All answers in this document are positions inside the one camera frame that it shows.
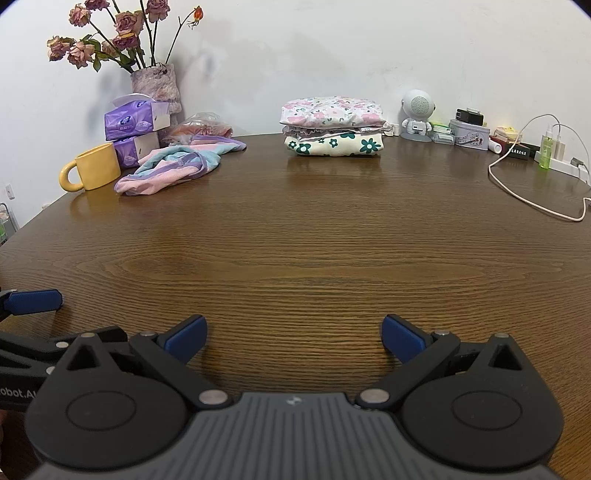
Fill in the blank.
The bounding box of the white robot-shaped speaker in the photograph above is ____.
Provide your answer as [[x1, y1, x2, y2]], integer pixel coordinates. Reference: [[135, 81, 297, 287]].
[[400, 89, 437, 140]]

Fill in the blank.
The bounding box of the dried rose bouquet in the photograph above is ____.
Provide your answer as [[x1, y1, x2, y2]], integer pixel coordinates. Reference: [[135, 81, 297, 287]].
[[46, 0, 204, 72]]

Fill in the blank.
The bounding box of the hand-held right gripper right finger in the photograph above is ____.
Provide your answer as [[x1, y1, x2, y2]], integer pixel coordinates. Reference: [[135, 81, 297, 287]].
[[355, 314, 539, 410]]

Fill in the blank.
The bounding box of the purple tissue pack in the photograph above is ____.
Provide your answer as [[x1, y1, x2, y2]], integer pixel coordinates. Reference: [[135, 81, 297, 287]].
[[112, 131, 160, 168], [104, 93, 171, 141]]

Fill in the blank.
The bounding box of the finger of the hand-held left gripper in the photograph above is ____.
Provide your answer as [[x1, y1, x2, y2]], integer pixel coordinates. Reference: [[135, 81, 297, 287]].
[[0, 288, 64, 320], [0, 325, 130, 366]]

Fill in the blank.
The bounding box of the black long box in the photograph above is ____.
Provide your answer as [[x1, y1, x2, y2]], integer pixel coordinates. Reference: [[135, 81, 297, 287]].
[[501, 143, 541, 161]]

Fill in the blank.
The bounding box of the white wire rack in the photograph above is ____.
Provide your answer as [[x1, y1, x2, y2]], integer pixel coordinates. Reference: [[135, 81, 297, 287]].
[[0, 202, 19, 245]]

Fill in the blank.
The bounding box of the white power strip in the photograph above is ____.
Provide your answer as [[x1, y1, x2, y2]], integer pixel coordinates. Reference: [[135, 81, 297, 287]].
[[534, 154, 591, 186]]

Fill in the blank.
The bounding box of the yellow mug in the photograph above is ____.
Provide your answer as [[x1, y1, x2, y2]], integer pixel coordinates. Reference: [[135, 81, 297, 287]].
[[58, 143, 122, 193]]

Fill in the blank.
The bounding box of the clear plastic snack bag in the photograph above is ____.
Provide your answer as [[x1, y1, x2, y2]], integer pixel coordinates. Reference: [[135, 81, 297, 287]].
[[166, 112, 234, 147]]

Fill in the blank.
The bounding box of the white charging cable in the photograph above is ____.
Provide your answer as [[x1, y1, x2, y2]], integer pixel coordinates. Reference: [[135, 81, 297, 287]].
[[488, 114, 591, 223]]

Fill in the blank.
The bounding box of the pink and blue mesh garment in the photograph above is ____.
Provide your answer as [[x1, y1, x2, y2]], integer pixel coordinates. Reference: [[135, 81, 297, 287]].
[[114, 137, 247, 197]]

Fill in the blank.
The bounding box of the black charger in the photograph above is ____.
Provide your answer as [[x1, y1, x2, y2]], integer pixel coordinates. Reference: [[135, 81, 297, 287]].
[[455, 108, 485, 127]]

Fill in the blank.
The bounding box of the red box with yellow item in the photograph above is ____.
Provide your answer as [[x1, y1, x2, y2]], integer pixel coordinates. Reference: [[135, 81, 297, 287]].
[[492, 124, 522, 145]]

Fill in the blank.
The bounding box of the grey metal tin box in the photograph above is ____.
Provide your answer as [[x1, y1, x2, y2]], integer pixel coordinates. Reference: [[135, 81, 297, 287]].
[[449, 119, 491, 151]]

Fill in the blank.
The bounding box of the green spray bottle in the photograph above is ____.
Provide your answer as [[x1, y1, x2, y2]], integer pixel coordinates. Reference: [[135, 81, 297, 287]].
[[538, 124, 555, 170]]

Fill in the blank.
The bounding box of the green and white small box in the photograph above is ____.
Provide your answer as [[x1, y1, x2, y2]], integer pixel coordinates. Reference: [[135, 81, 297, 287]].
[[430, 120, 455, 144]]

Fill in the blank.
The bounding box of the purple mottled vase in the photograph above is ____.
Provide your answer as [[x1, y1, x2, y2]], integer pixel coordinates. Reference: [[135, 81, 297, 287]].
[[130, 63, 183, 125]]

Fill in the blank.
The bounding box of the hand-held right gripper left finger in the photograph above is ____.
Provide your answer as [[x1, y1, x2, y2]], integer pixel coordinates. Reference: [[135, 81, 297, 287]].
[[48, 315, 232, 410]]

